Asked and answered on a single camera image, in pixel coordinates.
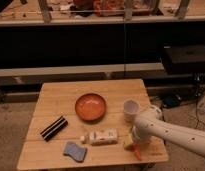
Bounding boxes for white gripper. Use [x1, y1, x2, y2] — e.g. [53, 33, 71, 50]
[123, 126, 151, 150]

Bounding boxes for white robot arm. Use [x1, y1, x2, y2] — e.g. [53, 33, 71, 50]
[124, 105, 205, 158]

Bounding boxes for white ceramic cup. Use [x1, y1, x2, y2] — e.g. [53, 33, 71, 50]
[123, 100, 139, 122]

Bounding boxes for white plastic bottle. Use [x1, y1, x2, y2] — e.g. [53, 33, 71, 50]
[80, 129, 118, 146]

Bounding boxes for wooden table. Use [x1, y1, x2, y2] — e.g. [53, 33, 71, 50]
[17, 79, 168, 171]

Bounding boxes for blue sponge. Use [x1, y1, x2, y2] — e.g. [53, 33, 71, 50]
[63, 142, 87, 162]

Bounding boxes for orange plate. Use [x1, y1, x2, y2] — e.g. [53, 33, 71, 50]
[75, 93, 106, 121]

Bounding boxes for black striped block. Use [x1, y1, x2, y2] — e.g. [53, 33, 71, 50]
[40, 116, 68, 142]

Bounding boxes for black box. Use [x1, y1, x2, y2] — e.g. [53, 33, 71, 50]
[161, 45, 205, 74]

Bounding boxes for long shelf bench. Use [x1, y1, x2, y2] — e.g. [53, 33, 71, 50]
[0, 63, 167, 86]

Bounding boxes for black cable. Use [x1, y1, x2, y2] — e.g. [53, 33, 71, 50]
[123, 19, 128, 80]

